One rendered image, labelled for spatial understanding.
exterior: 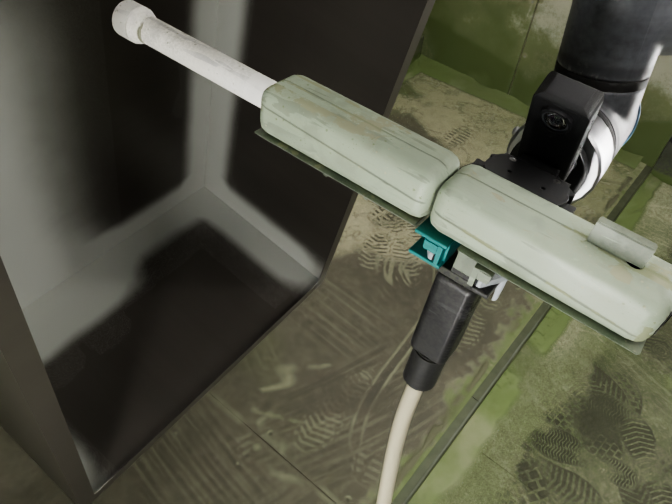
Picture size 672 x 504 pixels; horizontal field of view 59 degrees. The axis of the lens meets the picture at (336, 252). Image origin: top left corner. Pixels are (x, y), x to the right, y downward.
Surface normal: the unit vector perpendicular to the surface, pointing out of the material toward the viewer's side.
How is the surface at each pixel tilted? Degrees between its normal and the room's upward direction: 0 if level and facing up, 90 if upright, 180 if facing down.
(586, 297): 85
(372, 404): 0
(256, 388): 0
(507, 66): 90
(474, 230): 85
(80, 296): 12
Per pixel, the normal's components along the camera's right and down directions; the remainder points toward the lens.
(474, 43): -0.64, 0.54
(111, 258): 0.23, -0.57
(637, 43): 0.11, 0.62
